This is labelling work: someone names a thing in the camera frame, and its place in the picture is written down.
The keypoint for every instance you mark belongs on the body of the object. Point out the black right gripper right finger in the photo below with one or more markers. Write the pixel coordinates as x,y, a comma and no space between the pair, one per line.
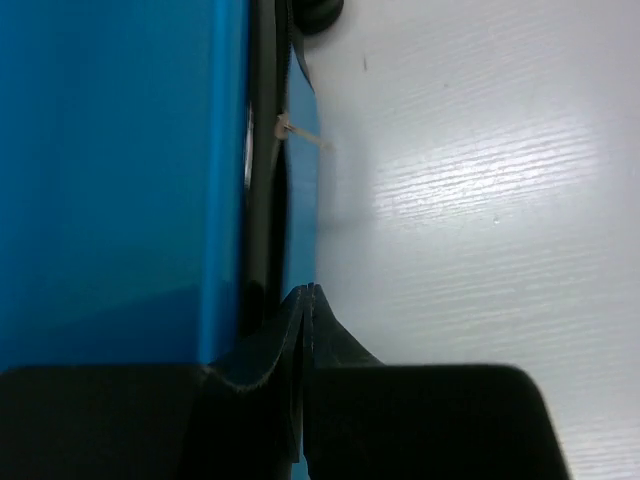
364,419

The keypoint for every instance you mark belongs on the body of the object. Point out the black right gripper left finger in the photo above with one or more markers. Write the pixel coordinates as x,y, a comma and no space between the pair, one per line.
238,417

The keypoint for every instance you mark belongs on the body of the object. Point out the blue kids suitcase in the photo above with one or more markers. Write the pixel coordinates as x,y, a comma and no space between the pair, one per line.
159,175

